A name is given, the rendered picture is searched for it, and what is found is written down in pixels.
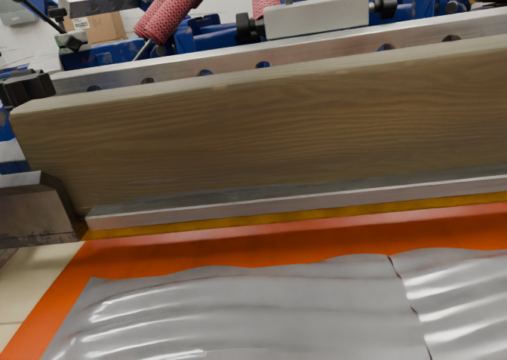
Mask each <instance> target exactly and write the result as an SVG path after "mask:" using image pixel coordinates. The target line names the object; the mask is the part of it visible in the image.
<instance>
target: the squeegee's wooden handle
mask: <svg viewBox="0 0 507 360"><path fill-rule="evenodd" d="M10 123H11V129H12V131H13V132H14V136H15V137H16V139H17V142H18V143H19V145H20V148H21V150H22V152H23V154H24V156H25V158H26V161H27V163H28V165H29V167H30V169H31V171H44V172H45V173H47V174H50V175H52V176H54V177H57V178H59V179H60V180H61V181H62V184H63V186H64V189H65V190H66V193H67V195H68V197H69V200H70V202H71V204H72V207H73V209H74V211H75V214H76V216H77V218H78V220H85V216H86V215H87V214H88V212H89V211H90V210H91V209H92V207H93V206H98V205H112V204H119V203H127V202H141V201H148V200H156V199H163V198H178V197H185V196H193V195H207V194H214V193H222V192H236V191H244V190H251V189H265V188H272V187H280V186H294V185H302V184H310V183H323V182H331V181H338V180H353V179H360V178H368V177H381V176H389V175H397V174H411V173H419V172H426V171H440V170H447V169H455V168H469V167H477V166H485V165H498V164H506V163H507V34H501V35H491V36H485V37H480V38H470V39H463V40H458V41H452V42H442V43H437V44H430V45H420V46H415V47H409V48H399V49H393V50H387V51H377V52H372V53H366V54H356V55H350V56H344V57H335V58H329V59H323V60H313V61H307V62H302V63H291V64H285V65H280V66H270V67H264V68H258V69H248V70H242V71H237V72H227V73H220V74H215V75H205V76H199V77H194V78H183V79H177V80H172V81H166V82H156V83H150V84H144V85H134V86H129V87H123V88H113V89H107V90H101V91H92V92H86V93H80V94H70V95H64V96H59V97H48V98H42V99H37V100H30V101H29V102H27V103H24V104H22V105H20V106H18V107H16V108H14V109H12V111H11V114H10Z"/></svg>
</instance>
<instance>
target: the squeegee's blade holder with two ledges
mask: <svg viewBox="0 0 507 360"><path fill-rule="evenodd" d="M506 191H507V163H506V164H498V165H485V166H477V167H469V168H455V169H447V170H440V171H426V172H419V173H411V174H397V175H389V176H381V177H368V178H360V179H353V180H338V181H331V182H323V183H310V184H302V185H294V186H280V187H272V188H265V189H251V190H244V191H236V192H222V193H214V194H207V195H193V196H185V197H178V198H163V199H156V200H148V201H141V202H127V203H119V204H112V205H98V206H93V207H92V209H91V210H90V211H89V212H88V214H87V215H86V216H85V220H86V222H87V225H88V227H89V230H93V231H96V230H104V229H120V228H128V227H135V226H151V225H159V224H167V223H182V222H191V221H199V220H214V219H222V218H230V217H246V216H253V215H262V214H277V213H285V212H293V211H308V210H317V209H325V208H340V207H348V206H356V205H372V204H379V203H388V202H403V201H411V200H420V199H428V198H443V197H451V196H459V195H474V194H482V193H491V192H506Z"/></svg>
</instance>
